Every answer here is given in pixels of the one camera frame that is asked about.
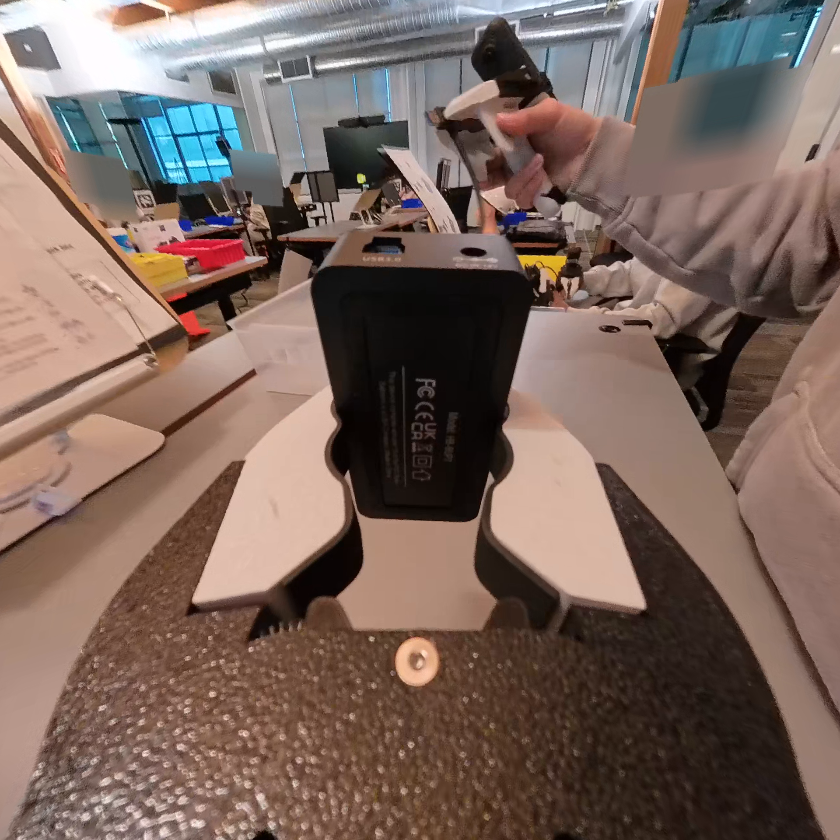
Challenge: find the silver ventilation duct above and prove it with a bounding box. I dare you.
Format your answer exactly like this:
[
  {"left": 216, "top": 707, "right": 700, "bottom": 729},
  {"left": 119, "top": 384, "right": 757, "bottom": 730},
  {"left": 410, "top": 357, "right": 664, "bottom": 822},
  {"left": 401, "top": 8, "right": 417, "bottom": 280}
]
[{"left": 130, "top": 0, "right": 626, "bottom": 74}]

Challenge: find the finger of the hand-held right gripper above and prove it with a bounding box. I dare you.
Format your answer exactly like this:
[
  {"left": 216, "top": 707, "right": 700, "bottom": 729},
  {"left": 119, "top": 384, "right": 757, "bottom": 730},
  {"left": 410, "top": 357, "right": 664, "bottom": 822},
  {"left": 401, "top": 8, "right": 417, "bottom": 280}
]
[
  {"left": 455, "top": 125, "right": 521, "bottom": 217},
  {"left": 441, "top": 80, "right": 524, "bottom": 127}
]

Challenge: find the white translucent container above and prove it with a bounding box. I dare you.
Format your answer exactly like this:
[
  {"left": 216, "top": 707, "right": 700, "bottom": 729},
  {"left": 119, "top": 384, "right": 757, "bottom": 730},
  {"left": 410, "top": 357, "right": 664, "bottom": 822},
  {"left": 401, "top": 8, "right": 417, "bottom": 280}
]
[{"left": 228, "top": 279, "right": 337, "bottom": 399}]

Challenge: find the wooden document holder stand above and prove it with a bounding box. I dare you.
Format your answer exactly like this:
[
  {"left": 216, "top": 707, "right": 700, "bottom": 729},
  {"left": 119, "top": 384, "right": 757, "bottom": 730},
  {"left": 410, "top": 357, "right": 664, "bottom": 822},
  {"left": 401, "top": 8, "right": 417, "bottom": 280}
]
[{"left": 0, "top": 39, "right": 191, "bottom": 553}]

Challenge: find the yellow plastic bin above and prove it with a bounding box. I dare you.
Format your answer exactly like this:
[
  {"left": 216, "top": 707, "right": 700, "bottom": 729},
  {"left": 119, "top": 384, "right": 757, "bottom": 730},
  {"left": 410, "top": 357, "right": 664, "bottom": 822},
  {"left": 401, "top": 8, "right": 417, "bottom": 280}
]
[{"left": 126, "top": 252, "right": 189, "bottom": 288}]

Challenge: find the white paper sheet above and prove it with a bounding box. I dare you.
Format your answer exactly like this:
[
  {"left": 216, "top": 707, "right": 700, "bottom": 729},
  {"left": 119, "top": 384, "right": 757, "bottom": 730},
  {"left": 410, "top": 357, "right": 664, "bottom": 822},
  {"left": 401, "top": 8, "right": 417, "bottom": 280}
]
[{"left": 382, "top": 145, "right": 462, "bottom": 235}]

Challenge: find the person's right forearm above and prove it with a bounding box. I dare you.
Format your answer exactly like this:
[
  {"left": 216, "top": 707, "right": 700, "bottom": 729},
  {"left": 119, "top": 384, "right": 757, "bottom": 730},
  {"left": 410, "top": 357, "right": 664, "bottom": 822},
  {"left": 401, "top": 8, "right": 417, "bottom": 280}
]
[{"left": 564, "top": 115, "right": 840, "bottom": 324}]

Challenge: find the red plastic bin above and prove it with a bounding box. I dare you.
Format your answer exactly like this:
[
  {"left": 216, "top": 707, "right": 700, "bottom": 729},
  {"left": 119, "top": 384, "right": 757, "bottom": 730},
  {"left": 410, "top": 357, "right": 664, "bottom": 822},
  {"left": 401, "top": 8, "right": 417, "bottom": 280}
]
[{"left": 156, "top": 238, "right": 246, "bottom": 273}]

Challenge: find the black tv screen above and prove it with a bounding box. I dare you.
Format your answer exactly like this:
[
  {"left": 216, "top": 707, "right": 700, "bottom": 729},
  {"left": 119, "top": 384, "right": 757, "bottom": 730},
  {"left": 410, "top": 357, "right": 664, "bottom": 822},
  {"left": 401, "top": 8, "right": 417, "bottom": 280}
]
[{"left": 322, "top": 119, "right": 410, "bottom": 189}]

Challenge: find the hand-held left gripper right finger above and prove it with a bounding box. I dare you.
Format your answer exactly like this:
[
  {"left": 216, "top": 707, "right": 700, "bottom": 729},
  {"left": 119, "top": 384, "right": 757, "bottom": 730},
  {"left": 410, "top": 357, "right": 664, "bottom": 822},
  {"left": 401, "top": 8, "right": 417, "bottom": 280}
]
[{"left": 474, "top": 388, "right": 648, "bottom": 636}]

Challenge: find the person's grey hoodie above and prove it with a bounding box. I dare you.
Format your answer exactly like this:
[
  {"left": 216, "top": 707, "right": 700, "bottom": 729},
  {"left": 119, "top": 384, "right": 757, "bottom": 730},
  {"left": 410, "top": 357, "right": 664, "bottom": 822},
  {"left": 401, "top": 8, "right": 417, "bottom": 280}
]
[{"left": 725, "top": 308, "right": 840, "bottom": 713}]

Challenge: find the wooden post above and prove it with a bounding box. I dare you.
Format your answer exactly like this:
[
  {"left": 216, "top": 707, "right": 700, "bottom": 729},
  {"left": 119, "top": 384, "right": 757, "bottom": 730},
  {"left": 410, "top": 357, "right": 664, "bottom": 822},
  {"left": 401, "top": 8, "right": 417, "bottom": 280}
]
[{"left": 629, "top": 0, "right": 691, "bottom": 127}]

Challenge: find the desk with coloured bins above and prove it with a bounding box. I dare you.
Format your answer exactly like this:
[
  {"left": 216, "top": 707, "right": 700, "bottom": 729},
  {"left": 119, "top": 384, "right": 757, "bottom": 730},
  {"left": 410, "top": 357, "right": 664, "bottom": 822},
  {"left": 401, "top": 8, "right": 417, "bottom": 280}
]
[{"left": 156, "top": 255, "right": 270, "bottom": 330}]

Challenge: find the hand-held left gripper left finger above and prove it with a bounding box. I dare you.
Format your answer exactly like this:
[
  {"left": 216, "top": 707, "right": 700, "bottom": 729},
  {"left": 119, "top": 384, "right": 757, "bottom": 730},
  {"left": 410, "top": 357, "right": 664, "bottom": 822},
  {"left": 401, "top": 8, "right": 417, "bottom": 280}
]
[{"left": 190, "top": 386, "right": 365, "bottom": 627}]

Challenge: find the person's right hand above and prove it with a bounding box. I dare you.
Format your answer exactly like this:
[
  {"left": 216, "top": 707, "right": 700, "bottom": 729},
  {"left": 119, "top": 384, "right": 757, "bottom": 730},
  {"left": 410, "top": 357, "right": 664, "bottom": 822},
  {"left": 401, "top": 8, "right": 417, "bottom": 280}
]
[{"left": 495, "top": 97, "right": 602, "bottom": 209}]

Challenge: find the black usb hub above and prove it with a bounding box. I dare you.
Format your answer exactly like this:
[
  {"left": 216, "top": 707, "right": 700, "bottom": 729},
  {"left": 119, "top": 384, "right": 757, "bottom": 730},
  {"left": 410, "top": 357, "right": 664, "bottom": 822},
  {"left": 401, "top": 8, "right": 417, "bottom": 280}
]
[{"left": 310, "top": 230, "right": 534, "bottom": 522}]

